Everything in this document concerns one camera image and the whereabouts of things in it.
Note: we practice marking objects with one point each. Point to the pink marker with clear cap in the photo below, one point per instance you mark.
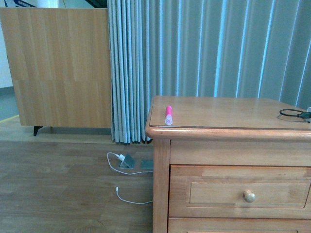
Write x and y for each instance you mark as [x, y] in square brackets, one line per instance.
[168, 116]

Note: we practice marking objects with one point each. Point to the wooden drawer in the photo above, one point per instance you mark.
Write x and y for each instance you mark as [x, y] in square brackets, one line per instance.
[217, 191]
[237, 225]

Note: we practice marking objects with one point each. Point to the round top drawer knob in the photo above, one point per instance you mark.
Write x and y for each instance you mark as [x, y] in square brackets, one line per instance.
[249, 196]

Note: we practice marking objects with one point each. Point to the closed metal floor plate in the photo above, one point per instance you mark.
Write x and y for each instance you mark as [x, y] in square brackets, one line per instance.
[147, 164]

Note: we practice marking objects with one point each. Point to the open metal floor socket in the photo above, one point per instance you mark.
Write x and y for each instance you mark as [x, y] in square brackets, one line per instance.
[128, 162]

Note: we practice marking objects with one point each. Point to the white plug charger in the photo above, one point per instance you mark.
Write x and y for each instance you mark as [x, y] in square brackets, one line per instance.
[121, 157]

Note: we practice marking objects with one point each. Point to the wooden nightstand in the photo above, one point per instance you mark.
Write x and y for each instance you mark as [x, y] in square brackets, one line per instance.
[221, 132]

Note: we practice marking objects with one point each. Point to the light wooden cabinet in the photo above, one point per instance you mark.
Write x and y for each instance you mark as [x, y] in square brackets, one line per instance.
[59, 60]

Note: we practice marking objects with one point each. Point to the grey pleated curtain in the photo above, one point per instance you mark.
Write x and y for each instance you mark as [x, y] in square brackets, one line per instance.
[205, 48]

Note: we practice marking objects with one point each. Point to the black cabinet leg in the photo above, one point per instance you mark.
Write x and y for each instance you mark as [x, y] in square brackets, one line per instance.
[36, 129]

